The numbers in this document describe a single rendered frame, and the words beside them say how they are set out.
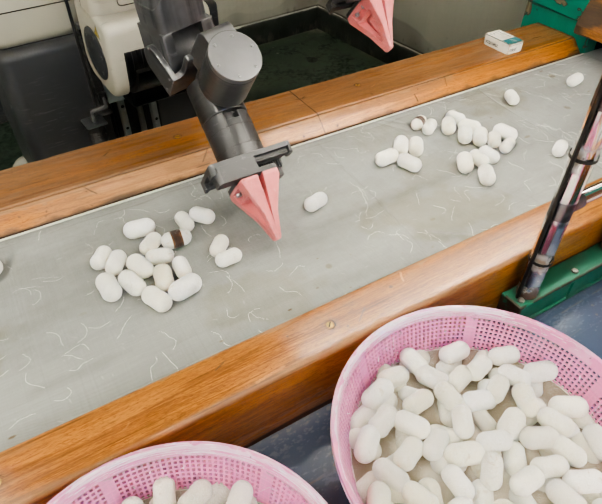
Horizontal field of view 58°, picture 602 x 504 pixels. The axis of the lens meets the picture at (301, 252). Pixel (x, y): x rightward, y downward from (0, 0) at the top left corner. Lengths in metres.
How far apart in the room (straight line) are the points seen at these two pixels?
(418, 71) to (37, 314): 0.71
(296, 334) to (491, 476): 0.20
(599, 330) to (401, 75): 0.52
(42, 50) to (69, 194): 0.71
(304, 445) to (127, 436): 0.17
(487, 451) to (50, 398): 0.39
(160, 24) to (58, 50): 0.80
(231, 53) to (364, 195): 0.26
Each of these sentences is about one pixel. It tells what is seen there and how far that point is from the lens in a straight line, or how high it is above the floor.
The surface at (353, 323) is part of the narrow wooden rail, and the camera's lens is 0.53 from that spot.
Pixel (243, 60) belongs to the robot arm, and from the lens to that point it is 0.59.
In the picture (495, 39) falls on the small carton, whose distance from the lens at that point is 1.12.
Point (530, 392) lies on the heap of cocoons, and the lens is 0.55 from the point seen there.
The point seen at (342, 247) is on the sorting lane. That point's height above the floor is 0.74.
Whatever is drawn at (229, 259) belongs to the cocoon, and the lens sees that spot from 0.61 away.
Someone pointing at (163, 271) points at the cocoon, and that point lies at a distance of 0.60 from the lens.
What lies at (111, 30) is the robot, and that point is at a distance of 1.12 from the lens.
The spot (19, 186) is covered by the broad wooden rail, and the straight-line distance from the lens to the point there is 0.78.
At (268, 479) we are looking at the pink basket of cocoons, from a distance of 0.46.
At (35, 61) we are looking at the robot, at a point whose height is 0.65.
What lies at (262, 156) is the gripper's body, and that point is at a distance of 0.63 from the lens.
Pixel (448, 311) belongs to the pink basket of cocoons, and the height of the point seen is 0.77.
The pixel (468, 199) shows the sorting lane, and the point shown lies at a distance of 0.75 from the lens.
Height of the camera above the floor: 1.18
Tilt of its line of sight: 43 degrees down
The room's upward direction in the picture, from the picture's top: straight up
